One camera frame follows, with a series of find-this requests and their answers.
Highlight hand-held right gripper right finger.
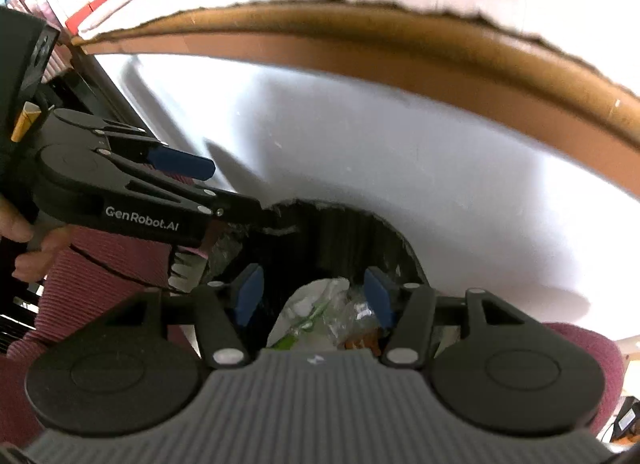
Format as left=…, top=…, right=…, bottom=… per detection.
left=363, top=266, right=539, bottom=370

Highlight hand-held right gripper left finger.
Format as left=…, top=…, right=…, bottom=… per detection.
left=99, top=263, right=266, bottom=370

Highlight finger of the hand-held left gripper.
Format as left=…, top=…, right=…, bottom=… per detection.
left=99, top=150, right=302, bottom=241
left=51, top=108, right=217, bottom=181

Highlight clear plastic bag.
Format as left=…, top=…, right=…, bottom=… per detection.
left=266, top=277, right=392, bottom=351

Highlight trash bin with black bag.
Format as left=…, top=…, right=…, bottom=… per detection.
left=206, top=198, right=429, bottom=351

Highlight person's left hand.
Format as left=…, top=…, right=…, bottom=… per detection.
left=0, top=193, right=72, bottom=283

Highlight person's maroon ribbed pants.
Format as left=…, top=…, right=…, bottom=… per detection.
left=0, top=221, right=627, bottom=448

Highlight black device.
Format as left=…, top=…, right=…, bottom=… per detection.
left=613, top=395, right=640, bottom=441

